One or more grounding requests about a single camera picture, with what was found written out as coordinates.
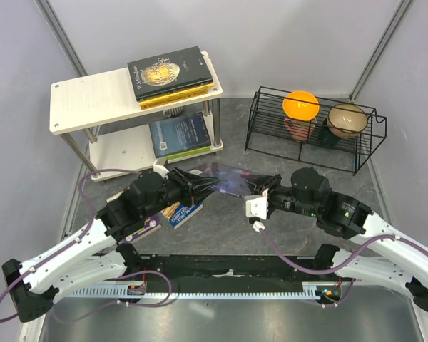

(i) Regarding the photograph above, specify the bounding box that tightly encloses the beige brown bowl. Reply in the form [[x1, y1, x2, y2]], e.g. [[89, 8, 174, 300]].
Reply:
[[327, 103, 368, 138]]

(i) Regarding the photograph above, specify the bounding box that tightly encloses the black wire dish rack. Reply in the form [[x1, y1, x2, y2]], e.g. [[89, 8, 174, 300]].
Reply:
[[245, 86, 387, 175]]

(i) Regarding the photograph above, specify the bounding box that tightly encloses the white coiled object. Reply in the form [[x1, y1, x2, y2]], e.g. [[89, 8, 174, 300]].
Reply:
[[163, 106, 184, 118]]

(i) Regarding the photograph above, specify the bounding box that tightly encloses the white two-tier shelf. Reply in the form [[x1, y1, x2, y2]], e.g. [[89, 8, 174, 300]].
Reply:
[[50, 52, 223, 182]]

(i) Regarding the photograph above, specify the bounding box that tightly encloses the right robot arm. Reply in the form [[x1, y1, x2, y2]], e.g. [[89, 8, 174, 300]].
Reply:
[[245, 167, 428, 313]]

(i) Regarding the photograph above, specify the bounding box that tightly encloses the black moon and sixpence book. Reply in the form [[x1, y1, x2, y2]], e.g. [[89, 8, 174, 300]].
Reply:
[[128, 46, 213, 102]]

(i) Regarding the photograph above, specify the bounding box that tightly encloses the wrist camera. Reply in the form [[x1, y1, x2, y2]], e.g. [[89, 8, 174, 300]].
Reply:
[[153, 158, 169, 179], [244, 189, 268, 233]]

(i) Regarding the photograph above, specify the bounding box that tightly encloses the blue grey bottom book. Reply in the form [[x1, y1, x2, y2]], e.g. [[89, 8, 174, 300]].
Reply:
[[149, 112, 211, 158]]

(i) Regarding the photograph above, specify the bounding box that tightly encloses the dark green cup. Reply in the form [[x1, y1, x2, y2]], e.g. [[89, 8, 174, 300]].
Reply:
[[318, 118, 340, 147]]

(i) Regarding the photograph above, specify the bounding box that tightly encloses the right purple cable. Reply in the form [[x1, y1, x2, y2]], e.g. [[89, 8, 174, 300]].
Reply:
[[260, 227, 428, 309]]

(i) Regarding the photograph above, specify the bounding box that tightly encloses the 91-storey treehouse book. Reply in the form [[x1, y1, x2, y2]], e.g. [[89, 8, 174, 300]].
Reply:
[[161, 202, 203, 229]]

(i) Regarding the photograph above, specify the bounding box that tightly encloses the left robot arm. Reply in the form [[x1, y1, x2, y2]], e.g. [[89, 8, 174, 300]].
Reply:
[[1, 167, 219, 323]]

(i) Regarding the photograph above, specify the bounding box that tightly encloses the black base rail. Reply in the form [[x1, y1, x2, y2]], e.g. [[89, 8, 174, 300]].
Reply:
[[125, 254, 339, 291]]

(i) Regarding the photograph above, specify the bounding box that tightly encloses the purple paperback book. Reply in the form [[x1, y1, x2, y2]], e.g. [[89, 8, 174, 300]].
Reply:
[[124, 216, 161, 244]]

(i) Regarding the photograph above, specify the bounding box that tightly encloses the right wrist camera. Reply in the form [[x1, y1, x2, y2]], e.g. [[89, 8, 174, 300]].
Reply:
[[244, 189, 268, 233]]

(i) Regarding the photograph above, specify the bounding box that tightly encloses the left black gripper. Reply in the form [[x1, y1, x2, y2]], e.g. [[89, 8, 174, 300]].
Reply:
[[143, 166, 219, 219]]

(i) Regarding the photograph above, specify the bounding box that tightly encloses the green cartoon book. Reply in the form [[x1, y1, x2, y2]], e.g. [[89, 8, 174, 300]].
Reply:
[[166, 146, 210, 160]]

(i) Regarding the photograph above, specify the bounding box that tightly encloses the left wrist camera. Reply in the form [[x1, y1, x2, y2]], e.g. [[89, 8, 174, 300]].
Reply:
[[153, 158, 169, 179]]

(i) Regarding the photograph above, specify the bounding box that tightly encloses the slotted cable duct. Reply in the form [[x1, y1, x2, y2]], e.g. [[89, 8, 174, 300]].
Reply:
[[67, 284, 342, 301]]

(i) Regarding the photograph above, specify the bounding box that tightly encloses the yellow hardcover book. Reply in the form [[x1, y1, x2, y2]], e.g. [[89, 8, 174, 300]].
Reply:
[[138, 83, 214, 109]]

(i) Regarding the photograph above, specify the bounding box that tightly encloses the purple robinson crusoe book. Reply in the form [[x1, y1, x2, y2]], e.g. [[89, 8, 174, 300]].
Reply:
[[189, 162, 269, 198]]

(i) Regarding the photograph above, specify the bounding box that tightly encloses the orange bowl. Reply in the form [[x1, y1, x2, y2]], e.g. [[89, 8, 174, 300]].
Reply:
[[282, 90, 320, 121]]

